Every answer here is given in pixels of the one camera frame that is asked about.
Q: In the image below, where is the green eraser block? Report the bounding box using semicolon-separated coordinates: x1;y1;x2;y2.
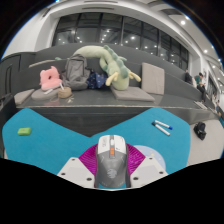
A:
17;126;33;137

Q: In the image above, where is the small tan pouch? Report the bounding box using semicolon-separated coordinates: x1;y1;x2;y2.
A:
57;86;73;99

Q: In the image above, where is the dark blue patterned bag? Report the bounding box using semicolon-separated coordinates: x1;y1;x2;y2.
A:
85;70;109;90

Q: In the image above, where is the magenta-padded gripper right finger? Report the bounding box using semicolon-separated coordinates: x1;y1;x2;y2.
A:
125;143;169;189

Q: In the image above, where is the person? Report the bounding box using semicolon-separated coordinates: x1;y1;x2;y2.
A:
184;69;194;85
195;72;208;102

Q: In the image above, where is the upright grey square cushion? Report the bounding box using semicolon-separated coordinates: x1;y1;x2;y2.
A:
140;62;166;96

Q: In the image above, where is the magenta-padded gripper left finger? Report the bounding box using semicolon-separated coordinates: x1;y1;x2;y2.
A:
57;144;100;190

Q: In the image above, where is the group of ceiling lights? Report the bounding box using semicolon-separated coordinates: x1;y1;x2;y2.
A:
179;14;221;64

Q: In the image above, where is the grey and white computer mouse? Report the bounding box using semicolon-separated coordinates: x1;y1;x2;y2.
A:
94;134;132;190

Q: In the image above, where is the green dragon plush toy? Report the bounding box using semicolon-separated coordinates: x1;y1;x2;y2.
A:
72;44;142;91

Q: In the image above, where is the white marker with black cap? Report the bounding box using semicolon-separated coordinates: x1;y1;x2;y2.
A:
151;122;171;137

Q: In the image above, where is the grey backpack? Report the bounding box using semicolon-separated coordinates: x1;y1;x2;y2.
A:
60;53;92;91

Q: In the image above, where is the flat grey seat cushion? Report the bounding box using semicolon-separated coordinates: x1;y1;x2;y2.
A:
109;85;156;102
30;87;61;102
13;88;36;106

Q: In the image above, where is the black bag on floor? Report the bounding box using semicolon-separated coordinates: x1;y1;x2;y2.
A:
193;121;208;141

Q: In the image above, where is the pink plush cushion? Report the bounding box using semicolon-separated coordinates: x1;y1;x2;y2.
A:
39;65;63;92

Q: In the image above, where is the white marker with blue cap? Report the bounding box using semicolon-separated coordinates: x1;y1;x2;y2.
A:
154;119;174;131

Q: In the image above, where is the black hard case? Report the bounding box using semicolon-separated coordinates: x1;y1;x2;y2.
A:
0;93;18;126

